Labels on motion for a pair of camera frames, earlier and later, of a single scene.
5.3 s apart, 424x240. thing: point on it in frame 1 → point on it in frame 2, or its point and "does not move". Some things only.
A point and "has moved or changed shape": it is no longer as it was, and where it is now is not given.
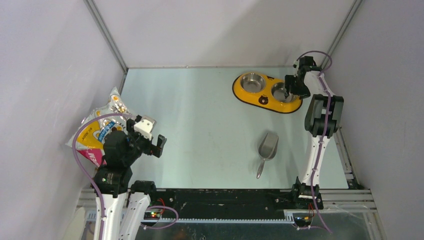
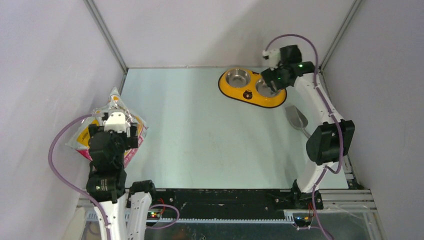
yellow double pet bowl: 263,90 has moved or changed shape
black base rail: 231,203 does not move
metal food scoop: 266,149 → 296,119
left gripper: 156,149 → 130,141
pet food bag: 90,138 does not move
